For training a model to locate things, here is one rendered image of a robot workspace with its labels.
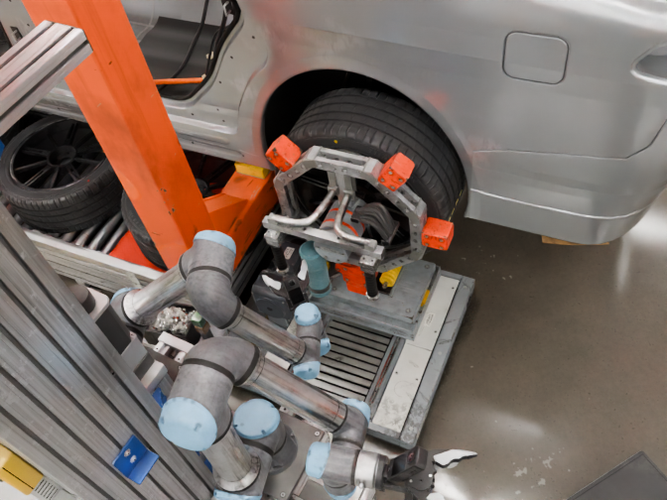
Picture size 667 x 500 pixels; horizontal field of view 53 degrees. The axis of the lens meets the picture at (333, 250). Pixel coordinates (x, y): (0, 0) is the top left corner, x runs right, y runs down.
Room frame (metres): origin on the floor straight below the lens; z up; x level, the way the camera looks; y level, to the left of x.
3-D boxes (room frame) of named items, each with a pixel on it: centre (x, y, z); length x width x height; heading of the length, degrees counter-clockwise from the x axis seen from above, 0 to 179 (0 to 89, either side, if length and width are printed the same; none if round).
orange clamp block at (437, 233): (1.38, -0.35, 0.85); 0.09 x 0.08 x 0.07; 57
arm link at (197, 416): (0.64, 0.34, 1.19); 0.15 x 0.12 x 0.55; 157
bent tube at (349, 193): (1.39, -0.10, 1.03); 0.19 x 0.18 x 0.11; 147
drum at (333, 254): (1.48, -0.05, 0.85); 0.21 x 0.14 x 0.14; 147
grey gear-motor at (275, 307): (1.75, 0.19, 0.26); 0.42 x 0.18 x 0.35; 147
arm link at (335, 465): (0.54, 0.09, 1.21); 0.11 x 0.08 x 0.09; 67
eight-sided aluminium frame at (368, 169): (1.54, -0.08, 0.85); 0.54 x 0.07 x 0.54; 57
